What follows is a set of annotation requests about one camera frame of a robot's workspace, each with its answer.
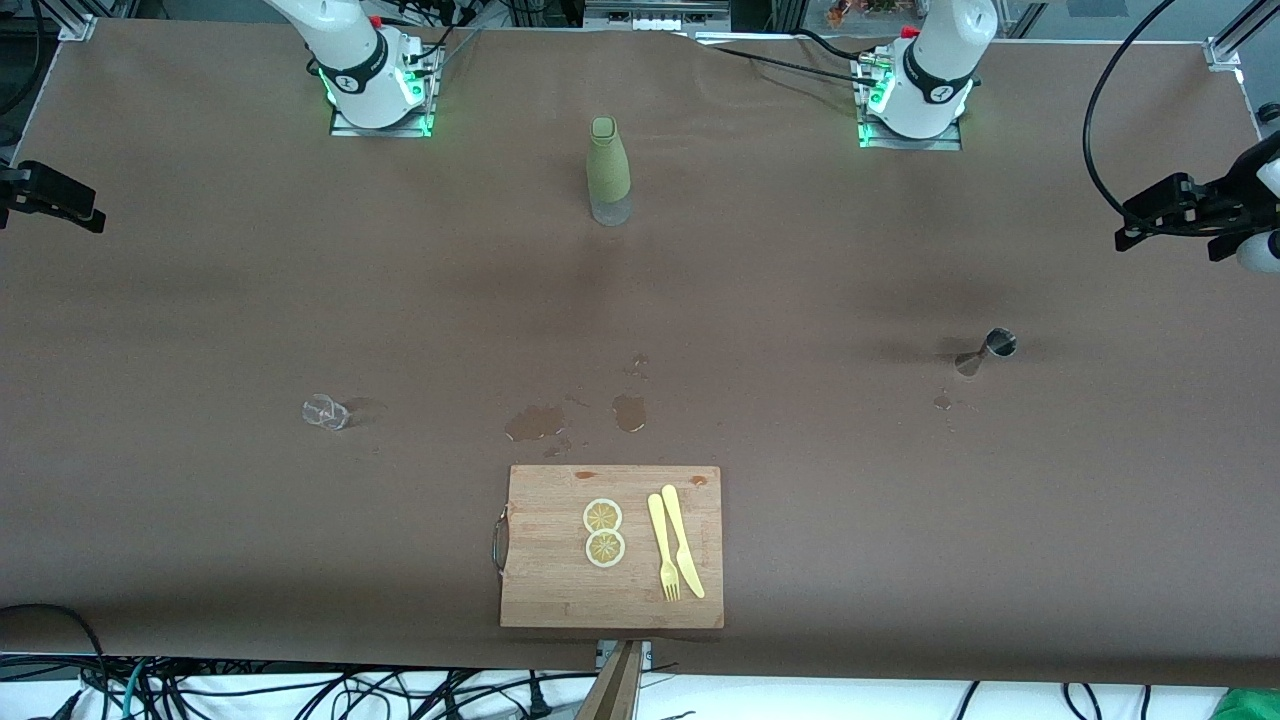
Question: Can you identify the black base power cable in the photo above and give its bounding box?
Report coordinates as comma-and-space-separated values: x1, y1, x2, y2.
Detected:
690, 30, 881, 86

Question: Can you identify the olive green sleeved bottle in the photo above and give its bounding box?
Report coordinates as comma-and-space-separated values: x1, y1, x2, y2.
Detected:
586, 116, 633, 228

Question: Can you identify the yellow plastic fork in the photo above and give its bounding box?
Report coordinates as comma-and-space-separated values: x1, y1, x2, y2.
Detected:
647, 493, 682, 604

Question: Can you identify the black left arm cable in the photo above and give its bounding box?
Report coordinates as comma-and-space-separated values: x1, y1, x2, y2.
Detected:
1082, 0, 1173, 216

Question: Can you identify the green bag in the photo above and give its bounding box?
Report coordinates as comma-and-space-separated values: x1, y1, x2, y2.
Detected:
1210, 688, 1280, 720

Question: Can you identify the black looped floor cable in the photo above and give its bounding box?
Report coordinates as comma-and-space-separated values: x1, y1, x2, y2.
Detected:
0, 603, 109, 720

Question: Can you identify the aluminium frame profile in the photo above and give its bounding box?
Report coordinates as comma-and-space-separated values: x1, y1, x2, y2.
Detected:
1205, 0, 1280, 73
35, 0, 99, 43

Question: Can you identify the brown table cover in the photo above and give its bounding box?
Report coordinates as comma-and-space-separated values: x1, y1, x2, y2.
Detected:
0, 18, 1280, 691

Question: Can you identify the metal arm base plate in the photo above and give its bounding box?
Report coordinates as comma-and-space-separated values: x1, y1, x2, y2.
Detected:
330, 45, 438, 139
855, 55, 964, 152

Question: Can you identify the grey equipment box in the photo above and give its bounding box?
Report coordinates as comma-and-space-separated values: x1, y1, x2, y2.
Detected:
583, 0, 733, 33

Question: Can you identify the wooden cutting board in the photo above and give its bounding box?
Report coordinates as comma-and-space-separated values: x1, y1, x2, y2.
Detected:
492, 464, 725, 630

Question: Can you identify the steel double jigger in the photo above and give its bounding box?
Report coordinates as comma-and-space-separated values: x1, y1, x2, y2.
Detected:
955, 328, 1018, 378

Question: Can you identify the wooden mount beam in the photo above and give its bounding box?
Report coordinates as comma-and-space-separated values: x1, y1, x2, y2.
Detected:
575, 640, 656, 720

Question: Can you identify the clear glass measuring cup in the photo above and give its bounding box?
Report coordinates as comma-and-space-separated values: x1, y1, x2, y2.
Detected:
303, 393, 351, 432

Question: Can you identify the yellow plastic knife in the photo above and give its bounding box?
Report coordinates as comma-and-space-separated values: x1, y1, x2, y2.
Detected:
661, 484, 706, 600

